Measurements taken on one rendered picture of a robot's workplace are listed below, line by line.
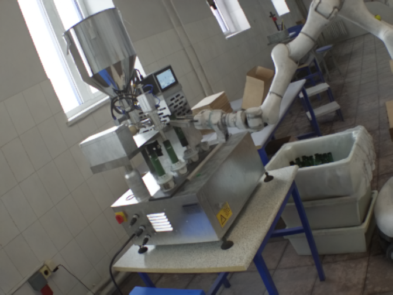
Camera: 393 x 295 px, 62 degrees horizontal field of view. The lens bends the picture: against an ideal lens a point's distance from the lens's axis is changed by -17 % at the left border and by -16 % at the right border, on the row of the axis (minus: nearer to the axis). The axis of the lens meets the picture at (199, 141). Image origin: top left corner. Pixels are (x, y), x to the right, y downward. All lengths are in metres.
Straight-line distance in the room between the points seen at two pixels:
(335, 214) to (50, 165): 2.08
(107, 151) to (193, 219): 0.46
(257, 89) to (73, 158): 1.61
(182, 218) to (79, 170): 1.72
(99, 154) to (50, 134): 1.41
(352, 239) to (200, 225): 1.11
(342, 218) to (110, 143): 1.36
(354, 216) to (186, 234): 1.04
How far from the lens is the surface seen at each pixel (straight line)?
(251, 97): 3.22
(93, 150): 1.66
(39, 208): 2.83
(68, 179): 3.03
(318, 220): 2.28
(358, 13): 1.78
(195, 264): 1.51
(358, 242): 2.31
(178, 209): 1.50
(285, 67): 1.54
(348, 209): 2.16
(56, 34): 3.92
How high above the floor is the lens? 1.51
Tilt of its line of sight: 14 degrees down
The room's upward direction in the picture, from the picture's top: 25 degrees counter-clockwise
